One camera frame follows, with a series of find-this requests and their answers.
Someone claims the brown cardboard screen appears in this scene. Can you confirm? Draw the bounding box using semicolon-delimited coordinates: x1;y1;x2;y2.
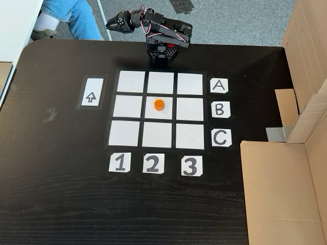
240;0;327;245

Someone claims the white metal table leg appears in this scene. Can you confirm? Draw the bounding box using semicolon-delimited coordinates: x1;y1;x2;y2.
96;0;112;41

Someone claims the paper sheet number 1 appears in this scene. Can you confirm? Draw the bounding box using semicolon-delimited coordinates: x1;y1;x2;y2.
108;152;131;174

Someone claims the paper sheet letter A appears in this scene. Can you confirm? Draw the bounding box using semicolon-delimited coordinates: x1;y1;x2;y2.
210;78;229;94

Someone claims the white nine-square grid sheet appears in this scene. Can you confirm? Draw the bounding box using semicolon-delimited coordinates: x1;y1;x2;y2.
104;68;211;153

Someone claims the crumpled clear tape scrap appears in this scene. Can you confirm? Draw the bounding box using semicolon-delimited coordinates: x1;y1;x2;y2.
42;107;58;125

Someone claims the black tape patch on floor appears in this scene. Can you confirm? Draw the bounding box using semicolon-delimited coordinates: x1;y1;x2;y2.
169;0;202;15

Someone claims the paper sheet with arrow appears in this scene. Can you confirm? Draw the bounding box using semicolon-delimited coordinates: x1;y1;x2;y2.
76;74;108;111

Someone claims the paper sheet letter B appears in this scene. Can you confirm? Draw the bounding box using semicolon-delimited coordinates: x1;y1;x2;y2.
211;101;231;118

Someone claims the paper sheet number 3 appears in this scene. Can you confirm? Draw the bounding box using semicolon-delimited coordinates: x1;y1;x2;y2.
181;155;204;177

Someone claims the paper sheet number 2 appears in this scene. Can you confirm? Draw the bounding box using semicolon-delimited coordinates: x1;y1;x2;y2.
142;153;166;175

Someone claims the white desk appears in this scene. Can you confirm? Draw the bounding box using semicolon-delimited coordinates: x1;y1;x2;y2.
0;0;44;108

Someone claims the paper sheet letter C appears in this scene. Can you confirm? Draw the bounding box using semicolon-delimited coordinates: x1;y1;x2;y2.
211;129;232;148

